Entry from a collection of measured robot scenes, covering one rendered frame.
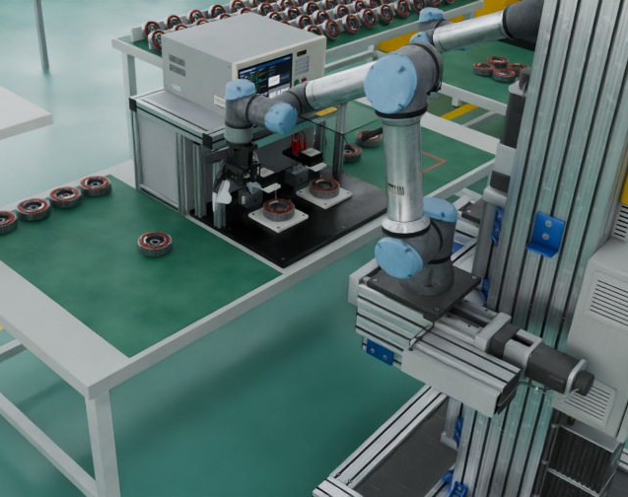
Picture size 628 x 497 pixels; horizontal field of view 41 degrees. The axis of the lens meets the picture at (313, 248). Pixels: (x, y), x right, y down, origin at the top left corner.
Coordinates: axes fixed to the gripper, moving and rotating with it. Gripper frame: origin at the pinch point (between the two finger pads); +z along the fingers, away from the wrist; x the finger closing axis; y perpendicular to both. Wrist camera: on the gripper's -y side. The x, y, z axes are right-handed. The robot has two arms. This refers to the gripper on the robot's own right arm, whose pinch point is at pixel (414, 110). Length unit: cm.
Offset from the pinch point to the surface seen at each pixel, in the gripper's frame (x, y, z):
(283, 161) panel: -7, -52, 34
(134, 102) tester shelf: -55, -81, 4
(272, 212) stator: -41, -28, 34
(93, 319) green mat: -117, -32, 40
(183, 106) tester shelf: -47, -64, 4
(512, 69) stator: 159, -38, 37
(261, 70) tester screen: -32, -41, -12
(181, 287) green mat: -88, -25, 40
